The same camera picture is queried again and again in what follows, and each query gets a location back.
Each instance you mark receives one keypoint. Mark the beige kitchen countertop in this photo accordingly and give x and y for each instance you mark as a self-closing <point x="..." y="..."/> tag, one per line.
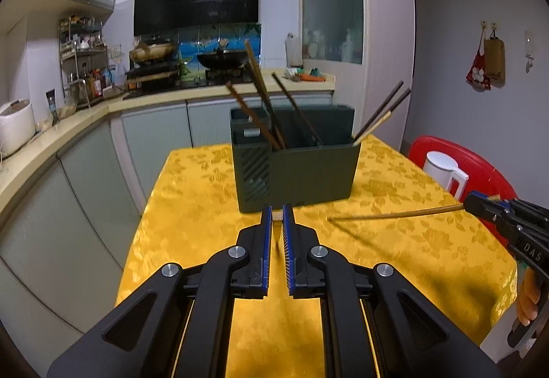
<point x="85" y="116"/>

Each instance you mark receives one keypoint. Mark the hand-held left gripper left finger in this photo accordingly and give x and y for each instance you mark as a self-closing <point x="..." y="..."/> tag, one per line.
<point x="266" y="258"/>

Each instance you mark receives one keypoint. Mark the dark green utensil holder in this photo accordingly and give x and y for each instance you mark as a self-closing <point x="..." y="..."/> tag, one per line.
<point x="309" y="176"/>

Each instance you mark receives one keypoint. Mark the brown hanging bag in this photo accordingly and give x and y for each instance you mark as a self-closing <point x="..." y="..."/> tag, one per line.
<point x="494" y="60"/>

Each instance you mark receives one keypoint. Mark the black pepper grinder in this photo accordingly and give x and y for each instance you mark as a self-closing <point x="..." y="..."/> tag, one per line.
<point x="53" y="107"/>

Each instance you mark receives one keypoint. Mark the white electric kettle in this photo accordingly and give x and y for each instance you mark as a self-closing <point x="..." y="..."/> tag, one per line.
<point x="441" y="170"/>

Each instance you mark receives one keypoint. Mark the clear plastic bottle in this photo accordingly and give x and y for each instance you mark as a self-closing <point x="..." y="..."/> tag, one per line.
<point x="112" y="76"/>

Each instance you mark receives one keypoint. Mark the yellow floral tablecloth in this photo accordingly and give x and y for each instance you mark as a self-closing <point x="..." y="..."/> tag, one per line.
<point x="193" y="197"/>

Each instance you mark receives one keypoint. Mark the wooden board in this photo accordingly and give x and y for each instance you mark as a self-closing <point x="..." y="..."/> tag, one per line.
<point x="150" y="82"/>

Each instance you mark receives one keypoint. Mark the orange kitchen tool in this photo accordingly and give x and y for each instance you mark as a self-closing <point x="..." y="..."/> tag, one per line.
<point x="313" y="75"/>

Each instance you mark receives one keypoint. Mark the black gas stove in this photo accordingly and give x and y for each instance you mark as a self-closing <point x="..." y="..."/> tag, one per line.
<point x="188" y="86"/>

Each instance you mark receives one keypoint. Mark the black wok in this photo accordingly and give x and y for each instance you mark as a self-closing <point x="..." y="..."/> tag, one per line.
<point x="221" y="60"/>

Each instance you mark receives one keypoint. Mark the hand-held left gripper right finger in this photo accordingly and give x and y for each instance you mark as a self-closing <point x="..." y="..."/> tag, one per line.
<point x="288" y="249"/>

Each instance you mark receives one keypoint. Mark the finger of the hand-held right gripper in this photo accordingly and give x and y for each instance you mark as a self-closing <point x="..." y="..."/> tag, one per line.
<point x="532" y="212"/>
<point x="482" y="206"/>

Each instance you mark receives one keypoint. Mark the black induction cooker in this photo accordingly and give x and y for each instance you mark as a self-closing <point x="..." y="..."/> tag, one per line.
<point x="152" y="71"/>

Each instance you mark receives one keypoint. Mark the blue picture backsplash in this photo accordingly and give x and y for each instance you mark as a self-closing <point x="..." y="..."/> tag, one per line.
<point x="193" y="47"/>

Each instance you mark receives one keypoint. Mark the white rice cooker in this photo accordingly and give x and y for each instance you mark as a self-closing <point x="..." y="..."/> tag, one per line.
<point x="15" y="129"/>

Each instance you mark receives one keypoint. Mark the kitchen knife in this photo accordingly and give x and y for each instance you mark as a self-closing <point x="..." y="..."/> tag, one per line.
<point x="292" y="77"/>

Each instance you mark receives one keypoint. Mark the person's right hand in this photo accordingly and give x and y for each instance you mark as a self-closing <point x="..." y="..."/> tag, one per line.
<point x="529" y="300"/>

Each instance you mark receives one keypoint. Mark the metal spice rack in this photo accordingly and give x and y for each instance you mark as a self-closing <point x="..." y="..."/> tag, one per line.
<point x="81" y="56"/>

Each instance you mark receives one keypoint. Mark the golden frying pan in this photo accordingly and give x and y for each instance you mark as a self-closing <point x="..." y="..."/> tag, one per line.
<point x="152" y="52"/>

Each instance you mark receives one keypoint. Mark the clear wall hook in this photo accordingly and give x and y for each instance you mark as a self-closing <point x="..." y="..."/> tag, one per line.
<point x="529" y="47"/>

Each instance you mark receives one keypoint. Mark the red hanging bag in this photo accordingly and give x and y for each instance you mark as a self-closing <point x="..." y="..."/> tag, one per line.
<point x="478" y="73"/>

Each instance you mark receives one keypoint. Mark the red plastic chair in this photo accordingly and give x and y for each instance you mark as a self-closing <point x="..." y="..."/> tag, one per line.
<point x="484" y="172"/>

